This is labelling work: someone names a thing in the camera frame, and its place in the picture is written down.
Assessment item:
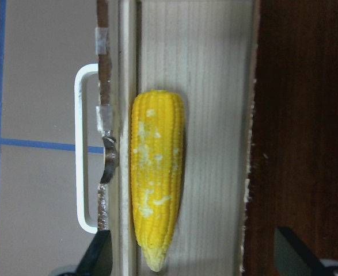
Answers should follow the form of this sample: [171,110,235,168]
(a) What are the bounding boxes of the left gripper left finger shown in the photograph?
[74,230,112,276]

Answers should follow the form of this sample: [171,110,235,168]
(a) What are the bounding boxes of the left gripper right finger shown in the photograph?
[274,227,330,276]

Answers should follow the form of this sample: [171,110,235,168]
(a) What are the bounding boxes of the yellow corn cob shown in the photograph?
[130,90,185,272]

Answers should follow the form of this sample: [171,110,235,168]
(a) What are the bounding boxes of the brown wooden drawer box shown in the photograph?
[109,1,338,275]

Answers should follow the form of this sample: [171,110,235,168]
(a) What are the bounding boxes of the white drawer handle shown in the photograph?
[74,63,98,234]

